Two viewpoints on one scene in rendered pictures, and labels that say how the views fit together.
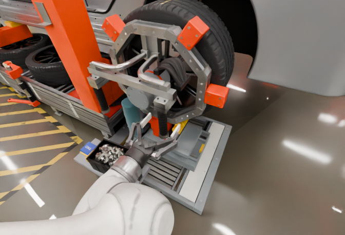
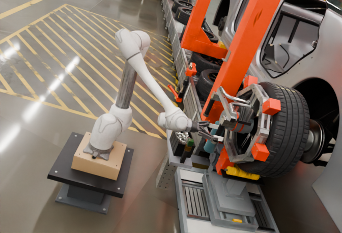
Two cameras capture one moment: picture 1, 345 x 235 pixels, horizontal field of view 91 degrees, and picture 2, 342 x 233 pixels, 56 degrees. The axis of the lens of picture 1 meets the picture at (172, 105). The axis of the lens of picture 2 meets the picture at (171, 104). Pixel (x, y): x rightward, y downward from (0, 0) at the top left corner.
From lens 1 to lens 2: 1.55 m
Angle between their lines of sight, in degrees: 41
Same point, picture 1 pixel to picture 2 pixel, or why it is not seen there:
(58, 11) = (233, 59)
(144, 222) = (179, 114)
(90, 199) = not seen: hidden behind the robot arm
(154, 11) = (270, 87)
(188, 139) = (234, 203)
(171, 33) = (261, 99)
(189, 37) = (265, 106)
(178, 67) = (247, 113)
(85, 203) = not seen: hidden behind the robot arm
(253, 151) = not seen: outside the picture
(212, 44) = (279, 121)
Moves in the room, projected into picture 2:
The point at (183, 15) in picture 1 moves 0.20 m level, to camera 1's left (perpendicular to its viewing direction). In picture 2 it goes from (277, 97) to (256, 82)
